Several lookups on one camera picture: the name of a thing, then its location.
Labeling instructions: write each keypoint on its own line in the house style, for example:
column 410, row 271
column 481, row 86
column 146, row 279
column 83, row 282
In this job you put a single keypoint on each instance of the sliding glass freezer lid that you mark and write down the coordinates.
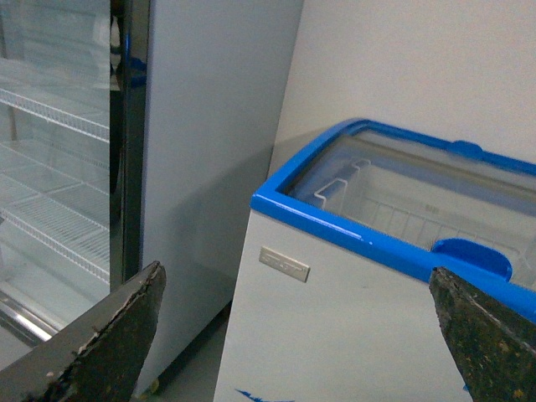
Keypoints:
column 416, row 160

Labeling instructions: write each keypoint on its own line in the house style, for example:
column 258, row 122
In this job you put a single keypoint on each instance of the silver brand nameplate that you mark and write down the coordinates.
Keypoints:
column 284, row 264

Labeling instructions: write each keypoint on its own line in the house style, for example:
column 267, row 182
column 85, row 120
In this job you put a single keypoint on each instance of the yellow fridge caster wheel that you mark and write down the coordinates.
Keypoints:
column 153, row 388

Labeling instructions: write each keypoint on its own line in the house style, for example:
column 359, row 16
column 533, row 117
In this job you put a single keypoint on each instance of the upright glass door fridge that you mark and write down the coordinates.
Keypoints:
column 133, row 132

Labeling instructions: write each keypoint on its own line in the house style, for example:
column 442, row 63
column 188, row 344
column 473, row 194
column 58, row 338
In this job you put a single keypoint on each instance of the white chest freezer blue rim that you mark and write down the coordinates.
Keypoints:
column 364, row 325

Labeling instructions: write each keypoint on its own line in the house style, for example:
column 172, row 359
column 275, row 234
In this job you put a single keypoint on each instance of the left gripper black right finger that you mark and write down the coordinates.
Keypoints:
column 493, row 347

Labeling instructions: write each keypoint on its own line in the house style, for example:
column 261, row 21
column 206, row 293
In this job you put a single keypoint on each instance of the white wire freezer basket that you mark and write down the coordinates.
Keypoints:
column 421, row 213

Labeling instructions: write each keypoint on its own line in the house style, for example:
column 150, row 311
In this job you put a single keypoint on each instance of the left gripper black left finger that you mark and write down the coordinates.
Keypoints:
column 97, row 357

